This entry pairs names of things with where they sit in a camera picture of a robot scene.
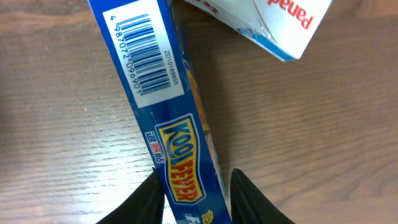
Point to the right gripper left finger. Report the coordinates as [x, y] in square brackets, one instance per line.
[144, 206]

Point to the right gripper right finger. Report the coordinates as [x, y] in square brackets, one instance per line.
[249, 205]

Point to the blue Kool Fever box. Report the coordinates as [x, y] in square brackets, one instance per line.
[148, 53]

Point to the white blue Panadol box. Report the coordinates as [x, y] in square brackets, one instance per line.
[282, 27]

